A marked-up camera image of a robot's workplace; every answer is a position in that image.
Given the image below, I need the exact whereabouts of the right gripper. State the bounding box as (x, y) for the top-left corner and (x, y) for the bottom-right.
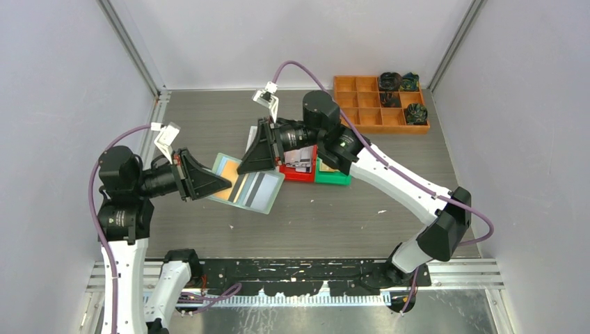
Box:
(238, 116), (324, 174)

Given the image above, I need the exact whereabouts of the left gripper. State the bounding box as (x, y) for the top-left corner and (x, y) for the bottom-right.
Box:
(134, 145), (231, 199)

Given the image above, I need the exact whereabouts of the gold credit card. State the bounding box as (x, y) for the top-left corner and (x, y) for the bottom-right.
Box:
(212, 161), (243, 202)

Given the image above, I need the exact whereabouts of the green card holder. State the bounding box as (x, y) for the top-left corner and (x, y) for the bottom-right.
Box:
(208, 153), (285, 214)

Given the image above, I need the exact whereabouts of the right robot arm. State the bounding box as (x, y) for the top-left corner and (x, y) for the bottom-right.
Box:
(237, 88), (471, 286)

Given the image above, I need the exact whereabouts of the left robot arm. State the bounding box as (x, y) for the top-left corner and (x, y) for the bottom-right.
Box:
(97, 145), (232, 333)

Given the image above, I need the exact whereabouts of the silver cards stack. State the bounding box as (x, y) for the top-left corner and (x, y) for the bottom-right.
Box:
(285, 146), (314, 173)

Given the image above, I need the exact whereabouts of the gold cards stack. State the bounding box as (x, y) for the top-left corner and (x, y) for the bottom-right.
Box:
(319, 162), (337, 173)

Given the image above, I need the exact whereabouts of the white plastic bin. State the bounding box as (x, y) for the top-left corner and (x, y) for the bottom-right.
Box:
(246, 126), (257, 151)

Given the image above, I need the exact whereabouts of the red plastic bin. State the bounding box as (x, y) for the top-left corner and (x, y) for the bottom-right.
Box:
(278, 145), (317, 183)

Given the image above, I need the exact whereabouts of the green plastic bin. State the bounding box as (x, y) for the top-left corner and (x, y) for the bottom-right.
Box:
(314, 157), (351, 186)

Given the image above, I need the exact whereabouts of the dark rolled cloth middle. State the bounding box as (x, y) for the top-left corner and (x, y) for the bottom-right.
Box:
(379, 91), (401, 108)

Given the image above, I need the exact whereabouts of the wooden compartment tray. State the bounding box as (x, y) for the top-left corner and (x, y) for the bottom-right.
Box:
(333, 76), (431, 134)

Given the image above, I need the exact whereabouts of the dark rolled cloth top-left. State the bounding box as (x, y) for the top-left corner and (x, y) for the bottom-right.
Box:
(378, 72), (403, 92)

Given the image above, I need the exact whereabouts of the green rolled cloth bottom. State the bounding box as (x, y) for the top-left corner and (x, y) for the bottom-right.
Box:
(404, 103), (428, 125)

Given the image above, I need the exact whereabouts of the green rolled cloth top-right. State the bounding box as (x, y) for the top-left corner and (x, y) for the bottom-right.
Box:
(399, 72), (420, 92)

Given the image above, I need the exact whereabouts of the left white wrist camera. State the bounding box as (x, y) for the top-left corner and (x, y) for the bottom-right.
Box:
(150, 122), (181, 163)

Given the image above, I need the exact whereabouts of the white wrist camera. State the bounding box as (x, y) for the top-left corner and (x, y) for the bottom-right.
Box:
(252, 81), (279, 122)
(150, 122), (181, 163)

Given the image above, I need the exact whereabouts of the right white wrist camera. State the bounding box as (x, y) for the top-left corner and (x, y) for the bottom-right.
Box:
(252, 81), (279, 122)

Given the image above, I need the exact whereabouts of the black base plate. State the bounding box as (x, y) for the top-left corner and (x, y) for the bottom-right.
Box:
(185, 258), (413, 297)

